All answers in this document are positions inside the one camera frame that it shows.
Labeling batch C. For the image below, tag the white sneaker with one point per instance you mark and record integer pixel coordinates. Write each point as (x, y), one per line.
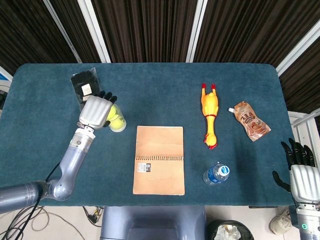
(281, 222)

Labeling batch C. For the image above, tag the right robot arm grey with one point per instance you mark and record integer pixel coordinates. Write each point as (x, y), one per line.
(310, 221)

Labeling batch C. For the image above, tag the white frame post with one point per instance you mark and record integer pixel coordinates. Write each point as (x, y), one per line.
(298, 46)
(196, 30)
(94, 31)

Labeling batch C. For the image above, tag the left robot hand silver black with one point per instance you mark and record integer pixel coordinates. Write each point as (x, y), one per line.
(96, 112)

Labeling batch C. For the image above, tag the brown spiral notebook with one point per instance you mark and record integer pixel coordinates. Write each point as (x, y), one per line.
(159, 160)

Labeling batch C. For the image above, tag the white metal rack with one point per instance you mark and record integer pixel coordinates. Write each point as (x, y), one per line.
(306, 130)

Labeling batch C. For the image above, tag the brown drink pouch white cap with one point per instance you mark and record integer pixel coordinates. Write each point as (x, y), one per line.
(251, 122)

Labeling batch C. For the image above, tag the clear water bottle blue label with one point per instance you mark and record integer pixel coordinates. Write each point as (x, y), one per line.
(216, 173)

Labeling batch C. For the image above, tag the black gloves in plastic bag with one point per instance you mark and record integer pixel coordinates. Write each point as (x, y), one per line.
(83, 85)

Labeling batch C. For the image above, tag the blue felt table cover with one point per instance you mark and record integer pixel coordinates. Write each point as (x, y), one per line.
(160, 100)

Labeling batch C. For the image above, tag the yellow rubber chicken toy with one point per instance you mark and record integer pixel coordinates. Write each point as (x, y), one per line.
(210, 110)

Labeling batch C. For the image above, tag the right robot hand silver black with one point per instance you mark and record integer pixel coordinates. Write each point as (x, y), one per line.
(306, 183)

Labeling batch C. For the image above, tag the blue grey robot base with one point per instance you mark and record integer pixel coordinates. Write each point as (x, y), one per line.
(153, 223)

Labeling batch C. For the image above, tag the thin grey frame post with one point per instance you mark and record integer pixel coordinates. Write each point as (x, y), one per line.
(62, 31)

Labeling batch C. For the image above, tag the clear plastic cup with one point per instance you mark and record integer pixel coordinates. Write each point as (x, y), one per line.
(119, 122)

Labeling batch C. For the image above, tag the black trash bin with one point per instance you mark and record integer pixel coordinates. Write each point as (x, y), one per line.
(228, 230)

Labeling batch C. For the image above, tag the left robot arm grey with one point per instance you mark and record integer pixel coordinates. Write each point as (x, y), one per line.
(67, 165)

